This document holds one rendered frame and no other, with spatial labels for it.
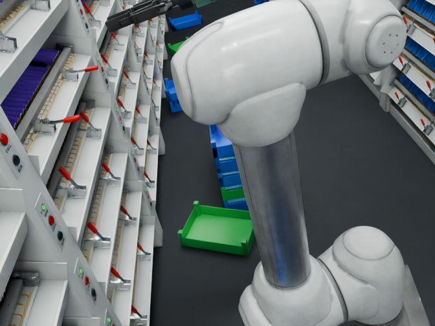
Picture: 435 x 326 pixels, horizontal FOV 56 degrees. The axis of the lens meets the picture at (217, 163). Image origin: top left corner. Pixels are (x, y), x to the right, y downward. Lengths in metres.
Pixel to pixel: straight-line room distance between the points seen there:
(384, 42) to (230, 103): 0.21
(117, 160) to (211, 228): 0.58
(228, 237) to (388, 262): 0.94
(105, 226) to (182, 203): 0.83
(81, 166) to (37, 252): 0.37
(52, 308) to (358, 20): 0.70
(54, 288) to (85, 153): 0.45
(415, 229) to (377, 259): 0.88
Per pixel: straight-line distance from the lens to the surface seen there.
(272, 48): 0.54
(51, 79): 1.14
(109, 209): 1.28
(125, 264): 1.37
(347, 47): 0.57
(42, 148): 0.92
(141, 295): 1.52
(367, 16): 0.58
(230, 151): 1.67
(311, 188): 1.97
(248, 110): 0.55
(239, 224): 1.83
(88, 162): 1.17
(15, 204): 0.76
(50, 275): 0.88
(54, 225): 0.86
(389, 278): 0.99
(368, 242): 0.98
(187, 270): 1.72
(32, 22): 1.06
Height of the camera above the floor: 1.31
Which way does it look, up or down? 37 degrees down
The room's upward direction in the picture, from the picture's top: 12 degrees counter-clockwise
